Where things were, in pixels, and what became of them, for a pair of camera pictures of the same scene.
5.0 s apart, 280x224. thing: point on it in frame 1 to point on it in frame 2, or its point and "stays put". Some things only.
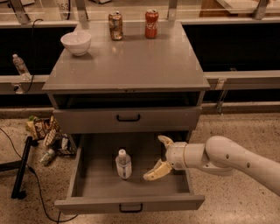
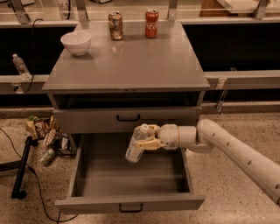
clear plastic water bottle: [123, 164] to [134, 152]
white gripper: [177, 155] to [169, 136]
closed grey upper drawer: [127, 120] stays put
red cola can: [151, 20] stays put
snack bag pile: [47, 129] stays put
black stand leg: [18, 165] stays put
